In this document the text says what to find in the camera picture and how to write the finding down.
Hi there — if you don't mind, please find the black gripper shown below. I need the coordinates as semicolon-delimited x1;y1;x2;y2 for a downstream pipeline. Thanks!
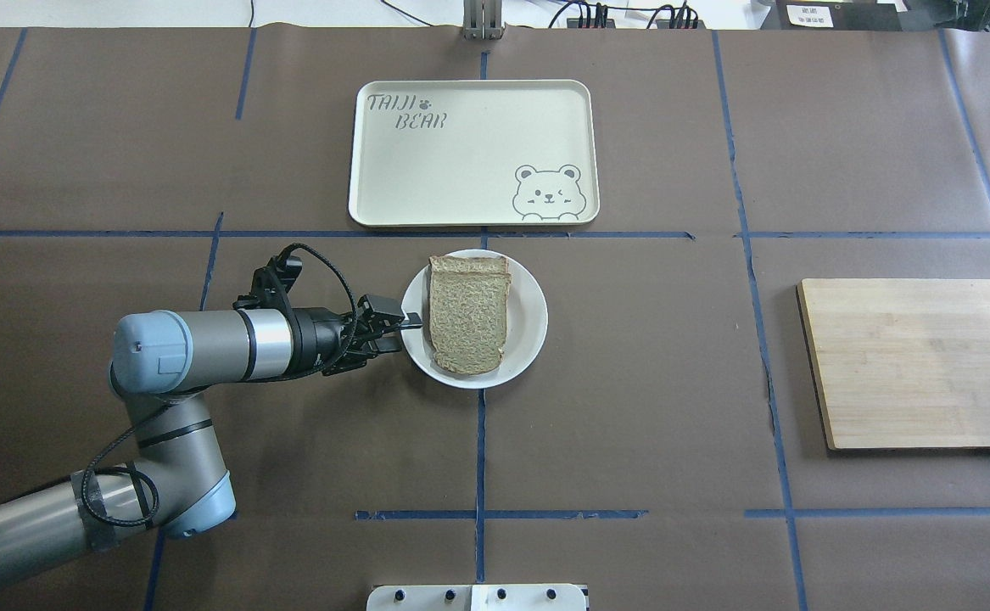
290;294;423;376

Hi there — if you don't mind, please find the plain bread slice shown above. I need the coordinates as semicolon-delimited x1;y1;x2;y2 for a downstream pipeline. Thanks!
428;261;512;375

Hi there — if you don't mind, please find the wooden cutting board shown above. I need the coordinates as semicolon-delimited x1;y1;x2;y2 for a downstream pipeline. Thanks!
797;278;990;450

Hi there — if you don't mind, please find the white bear tray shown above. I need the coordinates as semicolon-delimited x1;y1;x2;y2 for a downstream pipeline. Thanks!
348;80;600;227

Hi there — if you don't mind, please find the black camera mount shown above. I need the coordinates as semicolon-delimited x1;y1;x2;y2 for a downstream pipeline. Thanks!
232;254;302;312

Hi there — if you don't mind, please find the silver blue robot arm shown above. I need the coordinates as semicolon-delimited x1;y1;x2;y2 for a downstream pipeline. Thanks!
0;295;423;587

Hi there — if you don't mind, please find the bread slice under egg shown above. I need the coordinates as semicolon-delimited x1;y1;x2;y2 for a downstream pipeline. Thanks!
429;255;509;275

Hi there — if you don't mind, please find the black box with label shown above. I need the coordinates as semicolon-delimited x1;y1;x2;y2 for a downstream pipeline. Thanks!
759;1;903;31

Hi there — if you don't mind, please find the white pillar with base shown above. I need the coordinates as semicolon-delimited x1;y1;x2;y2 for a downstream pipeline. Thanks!
366;583;590;610

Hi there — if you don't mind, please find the aluminium frame post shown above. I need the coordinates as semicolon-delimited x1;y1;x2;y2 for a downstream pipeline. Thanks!
462;0;506;40

